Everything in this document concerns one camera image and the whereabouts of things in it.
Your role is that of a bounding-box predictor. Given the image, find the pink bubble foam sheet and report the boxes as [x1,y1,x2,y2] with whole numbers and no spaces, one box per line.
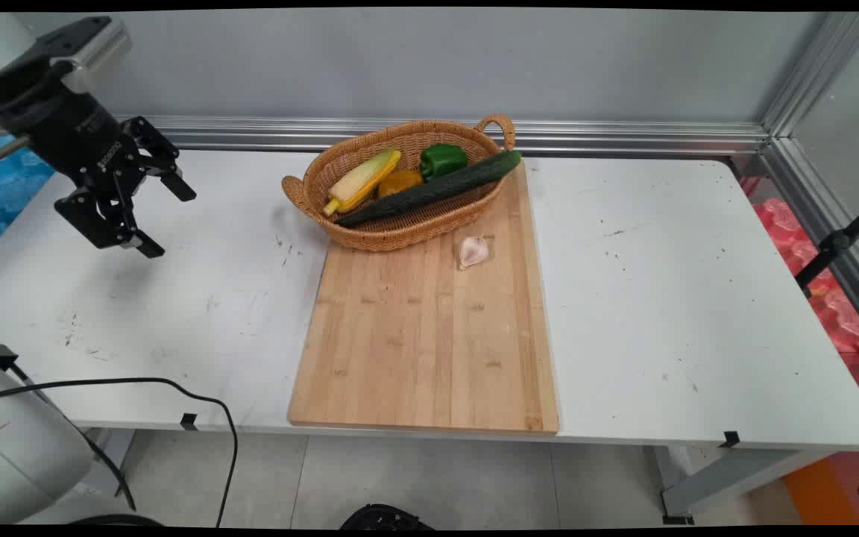
[741,175,859,422]

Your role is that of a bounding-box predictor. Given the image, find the horizontal aluminium frame rail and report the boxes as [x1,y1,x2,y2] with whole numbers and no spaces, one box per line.
[113,114,773,158]

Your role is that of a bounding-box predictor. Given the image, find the black tripod stand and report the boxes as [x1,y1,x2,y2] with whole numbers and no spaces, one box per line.
[795,190,859,299]

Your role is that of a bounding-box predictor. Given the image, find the woven wicker basket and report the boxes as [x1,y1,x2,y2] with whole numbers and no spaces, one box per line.
[281,113,517,252]

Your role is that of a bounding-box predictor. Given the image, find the yellow corn cob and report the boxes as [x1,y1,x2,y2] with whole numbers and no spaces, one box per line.
[323,148,403,218]

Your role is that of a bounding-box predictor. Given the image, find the white garlic bulb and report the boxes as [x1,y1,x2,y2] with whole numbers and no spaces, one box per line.
[458,236,491,271]

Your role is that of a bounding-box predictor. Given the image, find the black round floor object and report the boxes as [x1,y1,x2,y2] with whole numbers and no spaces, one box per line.
[339,503,436,530]

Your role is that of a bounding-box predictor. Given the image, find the blue bubble foam sheet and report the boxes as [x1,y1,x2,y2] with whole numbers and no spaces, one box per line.
[0,133,56,263]

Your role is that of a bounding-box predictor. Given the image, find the long dark green cucumber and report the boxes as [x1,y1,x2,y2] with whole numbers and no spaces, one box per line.
[335,150,523,228]

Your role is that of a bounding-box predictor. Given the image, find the grey table leg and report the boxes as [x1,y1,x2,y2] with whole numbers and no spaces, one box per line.
[653,445,842,524]

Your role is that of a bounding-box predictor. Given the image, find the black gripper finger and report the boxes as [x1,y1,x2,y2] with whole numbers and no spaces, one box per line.
[54,175,166,260]
[121,116,198,203]

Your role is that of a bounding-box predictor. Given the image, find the orange bell pepper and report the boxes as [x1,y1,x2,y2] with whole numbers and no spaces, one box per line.
[377,169,424,199]

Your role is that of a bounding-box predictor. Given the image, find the bamboo cutting board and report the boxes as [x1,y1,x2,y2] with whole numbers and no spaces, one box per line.
[287,160,560,436]

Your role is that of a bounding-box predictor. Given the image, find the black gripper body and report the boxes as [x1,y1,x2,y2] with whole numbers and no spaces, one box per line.
[18,89,143,199]

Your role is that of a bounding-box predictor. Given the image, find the thin black cable under tape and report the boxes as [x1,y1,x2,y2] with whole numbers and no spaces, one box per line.
[0,377,239,529]

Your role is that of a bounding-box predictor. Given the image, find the sloping aluminium frame rail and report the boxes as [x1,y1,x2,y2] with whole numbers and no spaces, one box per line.
[761,136,859,351]

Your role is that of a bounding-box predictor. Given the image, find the green bell pepper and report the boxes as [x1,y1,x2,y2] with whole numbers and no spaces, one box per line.
[419,143,469,180]

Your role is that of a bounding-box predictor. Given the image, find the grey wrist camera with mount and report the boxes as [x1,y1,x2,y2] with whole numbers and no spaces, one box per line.
[27,16,133,95]

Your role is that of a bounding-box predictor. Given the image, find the upright aluminium frame post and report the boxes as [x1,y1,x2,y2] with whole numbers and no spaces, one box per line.
[760,11,859,140]

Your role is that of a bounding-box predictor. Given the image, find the grey metal rod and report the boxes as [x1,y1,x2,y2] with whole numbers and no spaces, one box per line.
[0,136,33,168]

